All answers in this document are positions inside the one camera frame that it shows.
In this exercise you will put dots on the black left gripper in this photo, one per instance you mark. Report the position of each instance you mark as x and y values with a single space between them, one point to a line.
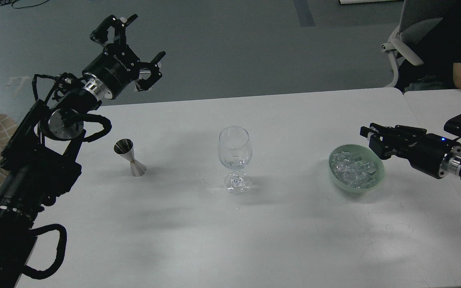
117 65

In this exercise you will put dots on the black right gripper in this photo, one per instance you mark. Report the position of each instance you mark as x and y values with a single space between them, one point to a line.
427 153

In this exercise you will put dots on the steel double jigger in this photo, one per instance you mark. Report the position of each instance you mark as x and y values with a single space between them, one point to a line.
125 148

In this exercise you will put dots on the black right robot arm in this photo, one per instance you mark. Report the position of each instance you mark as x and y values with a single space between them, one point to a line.
453 126

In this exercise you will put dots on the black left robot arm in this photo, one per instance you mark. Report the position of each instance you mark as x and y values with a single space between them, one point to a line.
40 157

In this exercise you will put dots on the pile of ice cubes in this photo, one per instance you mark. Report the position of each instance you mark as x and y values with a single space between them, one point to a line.
354 170

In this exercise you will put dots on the clear wine glass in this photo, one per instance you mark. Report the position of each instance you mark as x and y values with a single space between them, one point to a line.
235 153

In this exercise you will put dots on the green bowl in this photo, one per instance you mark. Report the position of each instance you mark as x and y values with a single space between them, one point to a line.
368 154

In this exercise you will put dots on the person in black shirt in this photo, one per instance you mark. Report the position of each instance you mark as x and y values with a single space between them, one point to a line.
440 51

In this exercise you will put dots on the white office chair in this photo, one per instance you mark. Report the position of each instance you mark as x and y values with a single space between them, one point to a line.
417 19

